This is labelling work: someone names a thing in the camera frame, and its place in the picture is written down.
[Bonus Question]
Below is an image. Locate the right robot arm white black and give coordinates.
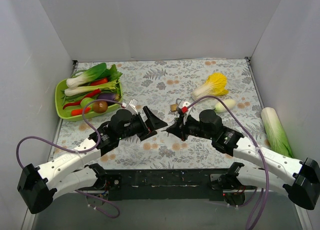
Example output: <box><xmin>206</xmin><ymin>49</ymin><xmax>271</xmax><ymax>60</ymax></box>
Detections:
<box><xmin>166</xmin><ymin>110</ymin><xmax>320</xmax><ymax>210</ymax></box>

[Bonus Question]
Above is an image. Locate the large green white cabbage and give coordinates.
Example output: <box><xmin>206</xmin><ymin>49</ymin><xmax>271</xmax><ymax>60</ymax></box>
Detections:
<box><xmin>261</xmin><ymin>107</ymin><xmax>294</xmax><ymax>158</ymax></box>

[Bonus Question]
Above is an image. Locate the white radish toy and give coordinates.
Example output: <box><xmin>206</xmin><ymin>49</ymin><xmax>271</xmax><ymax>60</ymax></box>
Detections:
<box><xmin>214</xmin><ymin>99</ymin><xmax>236</xmax><ymax>113</ymax></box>

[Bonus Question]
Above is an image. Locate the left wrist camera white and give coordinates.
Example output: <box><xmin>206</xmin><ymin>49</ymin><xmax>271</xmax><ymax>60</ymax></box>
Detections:
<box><xmin>126</xmin><ymin>99</ymin><xmax>138</xmax><ymax>115</ymax></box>

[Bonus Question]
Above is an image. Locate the purple eggplant toy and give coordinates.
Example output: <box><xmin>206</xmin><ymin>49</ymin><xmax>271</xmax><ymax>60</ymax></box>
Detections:
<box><xmin>96</xmin><ymin>93</ymin><xmax>121</xmax><ymax>102</ymax></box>

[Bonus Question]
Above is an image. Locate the green lettuce leaf toy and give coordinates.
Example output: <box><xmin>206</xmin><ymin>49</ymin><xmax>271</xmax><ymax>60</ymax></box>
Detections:
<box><xmin>103</xmin><ymin>64</ymin><xmax>122</xmax><ymax>84</ymax></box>

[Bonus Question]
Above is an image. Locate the yellow napa cabbage toy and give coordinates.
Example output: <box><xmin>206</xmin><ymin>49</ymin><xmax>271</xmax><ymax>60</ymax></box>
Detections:
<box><xmin>191</xmin><ymin>73</ymin><xmax>229</xmax><ymax>100</ymax></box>

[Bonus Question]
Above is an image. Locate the brown onion toy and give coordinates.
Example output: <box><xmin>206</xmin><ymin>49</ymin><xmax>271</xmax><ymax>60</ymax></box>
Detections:
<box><xmin>92</xmin><ymin>101</ymin><xmax>108</xmax><ymax>114</ymax></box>

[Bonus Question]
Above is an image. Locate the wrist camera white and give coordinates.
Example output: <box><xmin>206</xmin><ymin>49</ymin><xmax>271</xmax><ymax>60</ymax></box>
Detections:
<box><xmin>177</xmin><ymin>100</ymin><xmax>191</xmax><ymax>125</ymax></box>
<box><xmin>126</xmin><ymin>99</ymin><xmax>138</xmax><ymax>115</ymax></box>

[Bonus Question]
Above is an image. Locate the celery stalk toy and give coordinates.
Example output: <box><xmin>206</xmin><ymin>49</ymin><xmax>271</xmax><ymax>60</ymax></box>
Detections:
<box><xmin>64</xmin><ymin>81</ymin><xmax>119</xmax><ymax>97</ymax></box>

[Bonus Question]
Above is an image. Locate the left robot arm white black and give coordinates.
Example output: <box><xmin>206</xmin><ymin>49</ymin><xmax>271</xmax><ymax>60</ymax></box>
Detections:
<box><xmin>17</xmin><ymin>106</ymin><xmax>167</xmax><ymax>214</ymax></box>

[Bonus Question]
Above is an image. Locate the red chili pepper toy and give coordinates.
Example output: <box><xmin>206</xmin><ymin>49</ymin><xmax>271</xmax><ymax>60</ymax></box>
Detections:
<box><xmin>63</xmin><ymin>89</ymin><xmax>102</xmax><ymax>109</ymax></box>

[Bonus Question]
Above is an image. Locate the floral tablecloth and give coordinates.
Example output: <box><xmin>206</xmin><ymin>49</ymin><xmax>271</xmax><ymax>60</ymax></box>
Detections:
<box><xmin>48</xmin><ymin>59</ymin><xmax>281</xmax><ymax>170</ymax></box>

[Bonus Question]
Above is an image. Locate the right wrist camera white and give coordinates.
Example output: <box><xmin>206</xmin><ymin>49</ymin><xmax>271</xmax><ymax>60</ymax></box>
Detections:
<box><xmin>177</xmin><ymin>100</ymin><xmax>191</xmax><ymax>125</ymax></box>

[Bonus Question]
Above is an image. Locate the orange carrot toy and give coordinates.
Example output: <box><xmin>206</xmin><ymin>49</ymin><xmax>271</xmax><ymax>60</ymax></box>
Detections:
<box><xmin>70</xmin><ymin>107</ymin><xmax>91</xmax><ymax>116</ymax></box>

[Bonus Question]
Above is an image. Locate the small brass padlock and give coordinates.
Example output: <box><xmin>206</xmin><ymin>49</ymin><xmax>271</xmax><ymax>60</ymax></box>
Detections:
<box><xmin>170</xmin><ymin>98</ymin><xmax>184</xmax><ymax>112</ymax></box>

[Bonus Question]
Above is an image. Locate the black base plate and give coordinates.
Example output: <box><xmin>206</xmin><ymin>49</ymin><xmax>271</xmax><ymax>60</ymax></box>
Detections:
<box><xmin>85</xmin><ymin>168</ymin><xmax>247</xmax><ymax>201</ymax></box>

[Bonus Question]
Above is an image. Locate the green plastic tray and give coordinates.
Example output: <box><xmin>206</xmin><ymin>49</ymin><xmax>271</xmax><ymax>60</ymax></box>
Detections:
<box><xmin>55</xmin><ymin>79</ymin><xmax>120</xmax><ymax>122</ymax></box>

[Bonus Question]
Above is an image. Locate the green apple toy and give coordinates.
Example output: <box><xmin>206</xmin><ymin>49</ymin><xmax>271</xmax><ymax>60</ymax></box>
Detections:
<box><xmin>80</xmin><ymin>97</ymin><xmax>94</xmax><ymax>108</ymax></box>

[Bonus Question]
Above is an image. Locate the bok choy toy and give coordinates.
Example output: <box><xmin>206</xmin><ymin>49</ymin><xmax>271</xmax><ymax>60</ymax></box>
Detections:
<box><xmin>66</xmin><ymin>63</ymin><xmax>107</xmax><ymax>89</ymax></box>

